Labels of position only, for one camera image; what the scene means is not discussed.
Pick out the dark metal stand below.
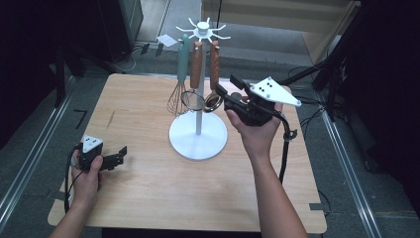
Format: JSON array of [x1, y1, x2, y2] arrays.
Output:
[[52, 41, 118, 108]]

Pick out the white paper sheet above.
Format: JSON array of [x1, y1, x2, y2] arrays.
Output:
[[156, 34, 179, 48]]

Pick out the person's left hand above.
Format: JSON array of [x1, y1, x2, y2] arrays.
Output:
[[70, 149, 106, 207]]

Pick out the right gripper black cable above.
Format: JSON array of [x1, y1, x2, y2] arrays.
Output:
[[272, 109, 299, 185]]

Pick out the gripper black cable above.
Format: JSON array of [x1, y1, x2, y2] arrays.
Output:
[[63, 144, 84, 213], [272, 109, 299, 185]]

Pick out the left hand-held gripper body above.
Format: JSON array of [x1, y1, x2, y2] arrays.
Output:
[[75, 134, 114, 174]]

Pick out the wooden handled metal scoop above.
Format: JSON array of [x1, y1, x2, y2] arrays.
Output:
[[202, 40, 224, 114]]

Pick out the metal floor rail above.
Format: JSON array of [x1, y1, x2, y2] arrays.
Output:
[[315, 93, 382, 238], [0, 93, 73, 229]]

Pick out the dark cabinet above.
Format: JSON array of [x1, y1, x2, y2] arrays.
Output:
[[97, 0, 145, 63]]

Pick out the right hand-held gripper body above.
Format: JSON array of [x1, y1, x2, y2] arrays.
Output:
[[223, 75, 302, 128]]

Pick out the whisk with teal handle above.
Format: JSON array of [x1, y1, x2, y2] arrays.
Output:
[[166, 33, 192, 118]]

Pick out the white floor cable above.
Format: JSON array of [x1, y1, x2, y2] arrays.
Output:
[[110, 46, 140, 74]]

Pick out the black floor cables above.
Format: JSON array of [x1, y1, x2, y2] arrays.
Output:
[[286, 63, 335, 140]]

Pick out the black metal stand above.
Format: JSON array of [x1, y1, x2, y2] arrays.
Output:
[[275, 0, 365, 123]]

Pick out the white utensil rack stand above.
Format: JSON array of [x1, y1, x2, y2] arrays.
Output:
[[168, 17, 232, 162]]

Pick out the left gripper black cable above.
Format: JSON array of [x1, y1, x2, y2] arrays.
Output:
[[63, 144, 84, 213]]

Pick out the wooden handled mesh strainer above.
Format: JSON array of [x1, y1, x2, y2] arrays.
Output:
[[180, 40, 207, 113]]

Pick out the person's right hand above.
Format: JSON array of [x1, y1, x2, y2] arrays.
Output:
[[225, 95, 285, 162]]

